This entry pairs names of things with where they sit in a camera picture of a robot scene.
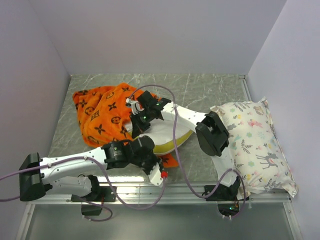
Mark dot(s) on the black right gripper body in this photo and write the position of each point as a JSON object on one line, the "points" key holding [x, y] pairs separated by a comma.
{"points": [[142, 120]]}

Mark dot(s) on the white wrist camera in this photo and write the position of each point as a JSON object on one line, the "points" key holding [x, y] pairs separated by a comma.
{"points": [[157, 176], [135, 106]]}

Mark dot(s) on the floral deer print pillow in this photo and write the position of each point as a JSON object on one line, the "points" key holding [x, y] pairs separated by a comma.
{"points": [[255, 150]]}

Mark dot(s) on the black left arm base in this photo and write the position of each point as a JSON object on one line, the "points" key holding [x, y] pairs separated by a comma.
{"points": [[93, 206]]}

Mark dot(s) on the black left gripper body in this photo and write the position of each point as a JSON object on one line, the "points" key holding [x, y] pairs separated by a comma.
{"points": [[147, 162]]}

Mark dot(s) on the orange patterned pillowcase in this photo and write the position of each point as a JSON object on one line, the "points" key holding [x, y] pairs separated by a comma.
{"points": [[102, 113]]}

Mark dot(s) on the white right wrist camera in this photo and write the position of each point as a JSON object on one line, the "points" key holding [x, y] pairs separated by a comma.
{"points": [[135, 106]]}

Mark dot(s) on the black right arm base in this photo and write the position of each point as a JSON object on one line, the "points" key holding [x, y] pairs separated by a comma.
{"points": [[226, 194]]}

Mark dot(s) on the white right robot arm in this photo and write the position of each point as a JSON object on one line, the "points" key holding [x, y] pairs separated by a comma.
{"points": [[212, 135]]}

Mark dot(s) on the aluminium mounting rail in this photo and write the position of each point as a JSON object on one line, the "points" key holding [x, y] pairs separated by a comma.
{"points": [[176, 193]]}

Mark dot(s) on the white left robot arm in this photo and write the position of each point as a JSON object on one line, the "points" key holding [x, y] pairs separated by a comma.
{"points": [[58, 175]]}

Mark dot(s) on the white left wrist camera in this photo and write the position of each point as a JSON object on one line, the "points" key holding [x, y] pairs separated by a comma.
{"points": [[157, 176]]}

